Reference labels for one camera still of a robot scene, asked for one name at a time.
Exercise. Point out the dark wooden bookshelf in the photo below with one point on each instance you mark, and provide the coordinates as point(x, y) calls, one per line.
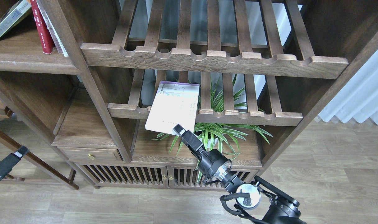
point(292, 56)

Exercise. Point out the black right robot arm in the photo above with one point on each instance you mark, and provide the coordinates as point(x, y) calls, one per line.
point(242, 196)

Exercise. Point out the lavender white paperback book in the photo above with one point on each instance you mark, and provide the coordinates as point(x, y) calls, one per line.
point(174, 103)

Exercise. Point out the red paperback book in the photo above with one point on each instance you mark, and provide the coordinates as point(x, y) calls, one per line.
point(47, 42)

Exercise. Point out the green spider plant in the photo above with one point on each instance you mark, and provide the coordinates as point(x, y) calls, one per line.
point(227, 132)

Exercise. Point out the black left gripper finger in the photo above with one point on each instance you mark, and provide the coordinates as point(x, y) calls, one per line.
point(7, 164)

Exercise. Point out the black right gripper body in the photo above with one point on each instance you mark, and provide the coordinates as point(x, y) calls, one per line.
point(216, 168)

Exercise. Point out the white pleated curtain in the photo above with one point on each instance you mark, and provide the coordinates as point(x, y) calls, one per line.
point(358, 99)

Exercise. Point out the white plant pot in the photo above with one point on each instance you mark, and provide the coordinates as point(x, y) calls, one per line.
point(210, 140)

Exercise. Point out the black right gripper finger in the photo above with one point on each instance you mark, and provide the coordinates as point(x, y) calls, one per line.
point(194, 144)

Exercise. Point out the upright white book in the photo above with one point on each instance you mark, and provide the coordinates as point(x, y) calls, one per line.
point(60, 40)

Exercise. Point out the upright brown-spined book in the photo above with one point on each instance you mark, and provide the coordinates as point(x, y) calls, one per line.
point(50, 28)

